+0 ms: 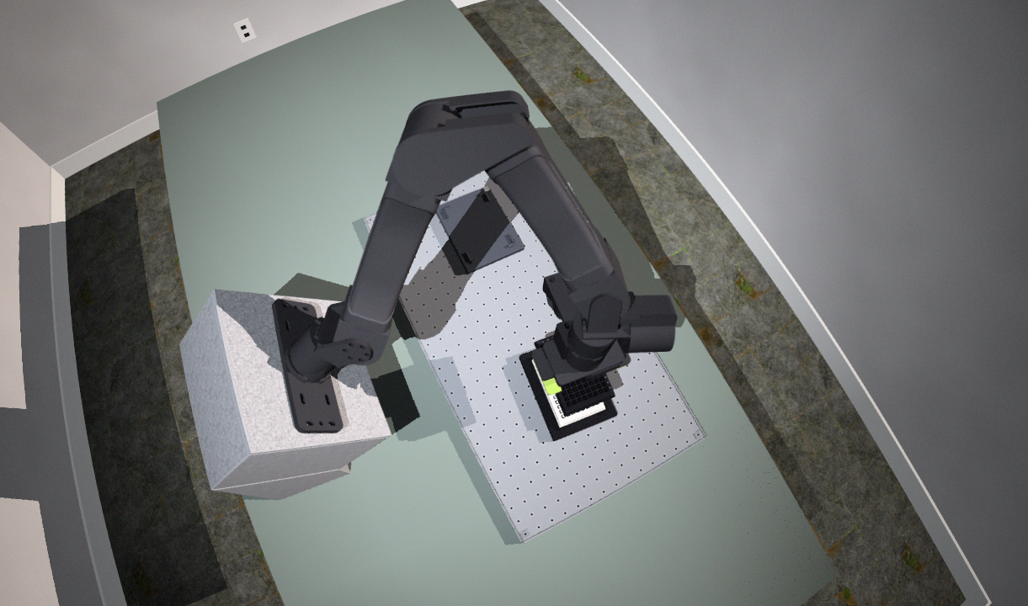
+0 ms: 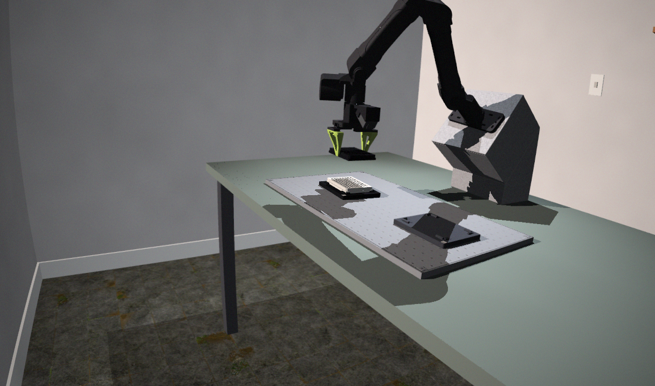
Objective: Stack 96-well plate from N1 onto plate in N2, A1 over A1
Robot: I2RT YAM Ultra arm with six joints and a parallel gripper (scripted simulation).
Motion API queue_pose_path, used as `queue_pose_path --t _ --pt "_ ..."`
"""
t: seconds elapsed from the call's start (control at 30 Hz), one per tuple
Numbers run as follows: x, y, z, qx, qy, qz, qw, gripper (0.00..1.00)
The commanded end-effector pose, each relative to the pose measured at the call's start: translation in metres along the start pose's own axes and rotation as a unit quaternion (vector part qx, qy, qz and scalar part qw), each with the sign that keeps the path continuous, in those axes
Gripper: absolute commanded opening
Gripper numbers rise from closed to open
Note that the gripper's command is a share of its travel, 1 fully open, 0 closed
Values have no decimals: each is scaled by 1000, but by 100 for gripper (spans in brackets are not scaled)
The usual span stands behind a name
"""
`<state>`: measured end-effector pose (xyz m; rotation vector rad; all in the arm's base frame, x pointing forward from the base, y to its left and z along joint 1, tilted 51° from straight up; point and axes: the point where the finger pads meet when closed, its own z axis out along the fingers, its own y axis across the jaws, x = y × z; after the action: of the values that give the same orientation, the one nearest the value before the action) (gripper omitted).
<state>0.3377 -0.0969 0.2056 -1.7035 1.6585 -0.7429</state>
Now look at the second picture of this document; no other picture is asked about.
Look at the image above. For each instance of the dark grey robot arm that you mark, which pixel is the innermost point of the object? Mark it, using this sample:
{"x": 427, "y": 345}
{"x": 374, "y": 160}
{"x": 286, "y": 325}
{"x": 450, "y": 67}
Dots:
{"x": 362, "y": 63}

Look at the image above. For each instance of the white well plate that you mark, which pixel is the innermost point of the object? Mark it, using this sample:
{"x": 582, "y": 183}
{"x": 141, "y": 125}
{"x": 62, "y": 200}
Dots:
{"x": 349, "y": 184}

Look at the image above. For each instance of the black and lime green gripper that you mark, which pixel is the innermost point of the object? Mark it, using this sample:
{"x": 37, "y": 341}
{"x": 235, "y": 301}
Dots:
{"x": 336, "y": 136}

